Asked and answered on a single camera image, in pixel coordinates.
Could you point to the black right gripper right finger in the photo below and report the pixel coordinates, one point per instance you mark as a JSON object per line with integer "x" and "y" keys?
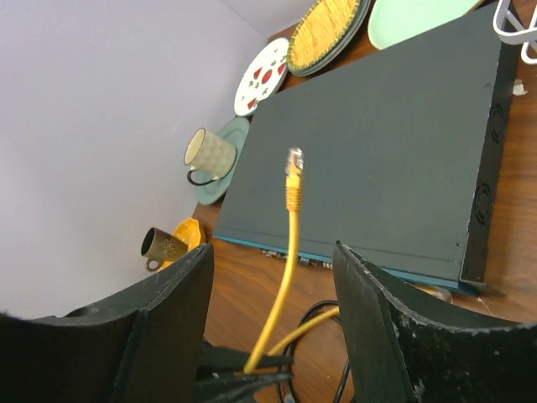
{"x": 405, "y": 345}

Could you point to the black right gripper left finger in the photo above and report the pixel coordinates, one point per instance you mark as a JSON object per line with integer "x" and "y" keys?
{"x": 141, "y": 344}

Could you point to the dark bronze mug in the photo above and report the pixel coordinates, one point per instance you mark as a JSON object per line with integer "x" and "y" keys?
{"x": 159, "y": 247}

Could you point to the yellow scalloped plate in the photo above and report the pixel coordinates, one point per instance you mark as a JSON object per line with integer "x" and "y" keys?
{"x": 186, "y": 236}

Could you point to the grey green saucer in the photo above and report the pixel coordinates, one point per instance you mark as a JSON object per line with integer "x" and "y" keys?
{"x": 234, "y": 132}

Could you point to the cream ceramic mug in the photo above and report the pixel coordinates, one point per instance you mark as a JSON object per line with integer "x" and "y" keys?
{"x": 209, "y": 153}

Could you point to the white strawberry pattern plate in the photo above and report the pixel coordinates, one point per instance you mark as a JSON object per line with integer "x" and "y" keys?
{"x": 263, "y": 77}

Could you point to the yellow woven pattern plate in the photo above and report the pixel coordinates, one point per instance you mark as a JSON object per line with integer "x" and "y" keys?
{"x": 322, "y": 34}

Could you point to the mint green flower plate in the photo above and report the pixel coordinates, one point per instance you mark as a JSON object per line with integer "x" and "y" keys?
{"x": 394, "y": 21}

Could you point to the black network switch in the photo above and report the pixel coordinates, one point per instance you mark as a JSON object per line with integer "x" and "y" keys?
{"x": 402, "y": 150}

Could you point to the white wire dish rack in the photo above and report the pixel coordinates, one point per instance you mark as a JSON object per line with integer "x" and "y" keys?
{"x": 510, "y": 30}

